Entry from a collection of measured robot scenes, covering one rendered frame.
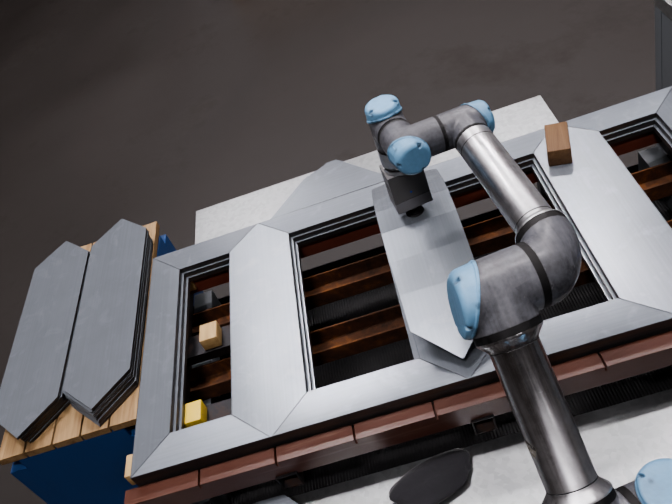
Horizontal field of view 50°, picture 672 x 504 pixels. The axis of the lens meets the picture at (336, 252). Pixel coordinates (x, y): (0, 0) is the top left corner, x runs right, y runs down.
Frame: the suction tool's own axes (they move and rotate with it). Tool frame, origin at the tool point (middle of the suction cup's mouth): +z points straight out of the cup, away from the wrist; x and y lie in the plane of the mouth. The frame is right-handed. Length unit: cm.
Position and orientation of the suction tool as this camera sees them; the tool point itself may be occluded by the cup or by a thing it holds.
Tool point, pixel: (416, 215)
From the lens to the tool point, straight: 169.4
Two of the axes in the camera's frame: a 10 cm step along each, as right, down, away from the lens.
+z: 3.0, 7.0, 6.5
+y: -9.2, 4.0, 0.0
